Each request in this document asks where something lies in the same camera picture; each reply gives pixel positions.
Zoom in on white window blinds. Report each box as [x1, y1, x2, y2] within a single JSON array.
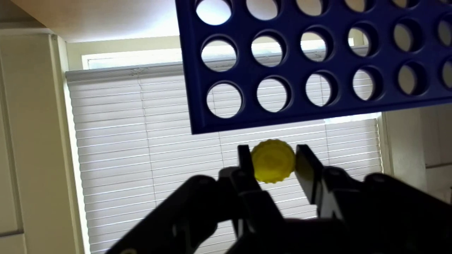
[[64, 63, 388, 254]]

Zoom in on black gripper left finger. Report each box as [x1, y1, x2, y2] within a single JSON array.
[[105, 144, 286, 254]]

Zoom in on yellow game disc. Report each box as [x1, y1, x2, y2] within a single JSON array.
[[251, 139, 299, 185]]

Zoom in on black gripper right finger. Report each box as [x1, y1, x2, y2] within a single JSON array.
[[296, 144, 452, 254]]

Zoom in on blue connect four grid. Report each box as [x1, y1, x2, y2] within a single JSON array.
[[174, 0, 452, 136]]

